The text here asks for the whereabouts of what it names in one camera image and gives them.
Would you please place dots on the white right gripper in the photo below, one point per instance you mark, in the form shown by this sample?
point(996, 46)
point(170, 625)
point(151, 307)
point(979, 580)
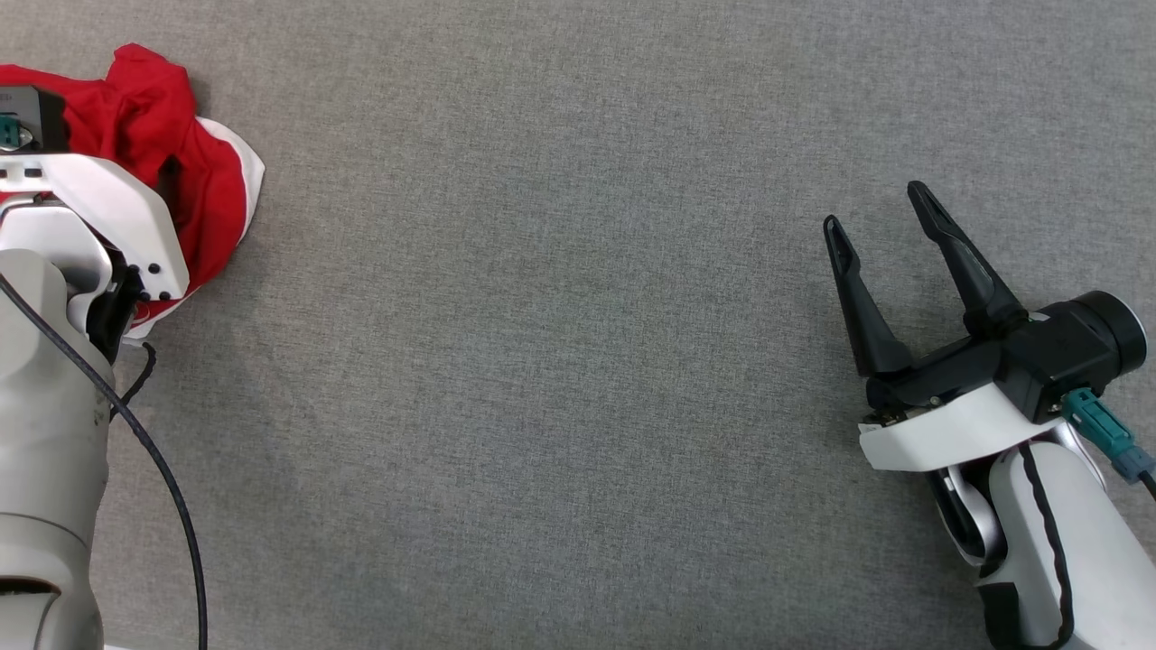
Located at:
point(948, 433)

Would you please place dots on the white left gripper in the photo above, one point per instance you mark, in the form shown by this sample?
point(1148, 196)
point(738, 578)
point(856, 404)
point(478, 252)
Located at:
point(117, 212)

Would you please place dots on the red shorts white trim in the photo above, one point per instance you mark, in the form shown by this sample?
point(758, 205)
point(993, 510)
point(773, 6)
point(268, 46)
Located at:
point(212, 190)

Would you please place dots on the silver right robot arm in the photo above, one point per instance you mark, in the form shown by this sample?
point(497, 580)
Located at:
point(1111, 560)

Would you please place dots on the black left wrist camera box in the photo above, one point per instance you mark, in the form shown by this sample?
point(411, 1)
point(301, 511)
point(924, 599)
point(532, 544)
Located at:
point(45, 113)

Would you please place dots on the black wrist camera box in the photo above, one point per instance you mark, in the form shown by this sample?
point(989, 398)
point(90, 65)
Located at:
point(1052, 361)
point(45, 113)

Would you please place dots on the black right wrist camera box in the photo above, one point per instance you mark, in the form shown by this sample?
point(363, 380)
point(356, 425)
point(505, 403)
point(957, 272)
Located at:
point(1052, 361)

